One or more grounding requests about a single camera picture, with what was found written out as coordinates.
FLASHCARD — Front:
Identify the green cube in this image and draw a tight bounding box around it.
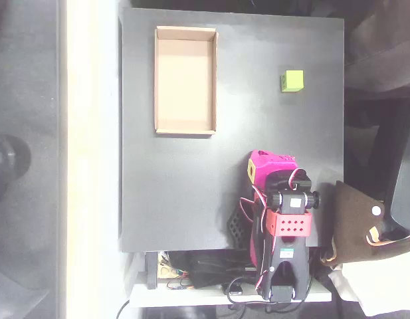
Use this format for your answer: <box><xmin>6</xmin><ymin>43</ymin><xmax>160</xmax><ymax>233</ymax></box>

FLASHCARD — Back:
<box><xmin>280</xmin><ymin>69</ymin><xmax>304</xmax><ymax>93</ymax></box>

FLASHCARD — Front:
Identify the black perforated arm base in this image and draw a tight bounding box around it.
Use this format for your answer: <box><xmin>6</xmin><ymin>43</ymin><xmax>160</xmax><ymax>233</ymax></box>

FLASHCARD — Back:
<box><xmin>226</xmin><ymin>201</ymin><xmax>254</xmax><ymax>251</ymax></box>

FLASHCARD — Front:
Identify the open cardboard box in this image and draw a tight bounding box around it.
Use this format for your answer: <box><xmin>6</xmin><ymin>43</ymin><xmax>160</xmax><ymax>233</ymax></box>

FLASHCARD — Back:
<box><xmin>154</xmin><ymin>25</ymin><xmax>219</xmax><ymax>136</ymax></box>

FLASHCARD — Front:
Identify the black chair part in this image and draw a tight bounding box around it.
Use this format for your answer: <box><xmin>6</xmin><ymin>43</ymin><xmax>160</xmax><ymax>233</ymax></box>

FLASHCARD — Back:
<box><xmin>383</xmin><ymin>112</ymin><xmax>410</xmax><ymax>233</ymax></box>

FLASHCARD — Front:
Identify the black usb plug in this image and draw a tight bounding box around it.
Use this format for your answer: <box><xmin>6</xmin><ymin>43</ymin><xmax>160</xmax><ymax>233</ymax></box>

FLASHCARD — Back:
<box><xmin>223</xmin><ymin>282</ymin><xmax>245</xmax><ymax>296</ymax></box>

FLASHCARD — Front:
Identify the dark brown jacket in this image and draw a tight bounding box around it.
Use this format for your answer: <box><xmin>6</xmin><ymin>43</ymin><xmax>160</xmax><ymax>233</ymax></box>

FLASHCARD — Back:
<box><xmin>344</xmin><ymin>0</ymin><xmax>410</xmax><ymax>98</ymax></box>

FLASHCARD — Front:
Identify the white cloth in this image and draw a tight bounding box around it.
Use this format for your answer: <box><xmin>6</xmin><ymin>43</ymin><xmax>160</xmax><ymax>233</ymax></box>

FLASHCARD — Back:
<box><xmin>327</xmin><ymin>242</ymin><xmax>410</xmax><ymax>317</ymax></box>

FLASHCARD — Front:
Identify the black table clamp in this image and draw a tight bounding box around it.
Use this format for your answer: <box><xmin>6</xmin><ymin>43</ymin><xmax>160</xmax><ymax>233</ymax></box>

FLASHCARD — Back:
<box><xmin>144</xmin><ymin>251</ymin><xmax>159</xmax><ymax>290</ymax></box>

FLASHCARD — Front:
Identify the white shelf board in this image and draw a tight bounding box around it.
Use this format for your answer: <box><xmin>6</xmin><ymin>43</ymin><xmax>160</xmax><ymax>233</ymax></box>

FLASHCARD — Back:
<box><xmin>130</xmin><ymin>281</ymin><xmax>332</xmax><ymax>308</ymax></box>

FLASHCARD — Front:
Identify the black cable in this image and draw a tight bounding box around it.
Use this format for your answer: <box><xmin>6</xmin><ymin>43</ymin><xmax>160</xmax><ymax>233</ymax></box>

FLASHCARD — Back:
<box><xmin>224</xmin><ymin>275</ymin><xmax>314</xmax><ymax>314</ymax></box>

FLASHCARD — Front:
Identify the small circuit board with wires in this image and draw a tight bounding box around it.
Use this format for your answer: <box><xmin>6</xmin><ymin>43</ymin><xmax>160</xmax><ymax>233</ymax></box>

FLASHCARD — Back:
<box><xmin>166</xmin><ymin>278</ymin><xmax>195</xmax><ymax>292</ymax></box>

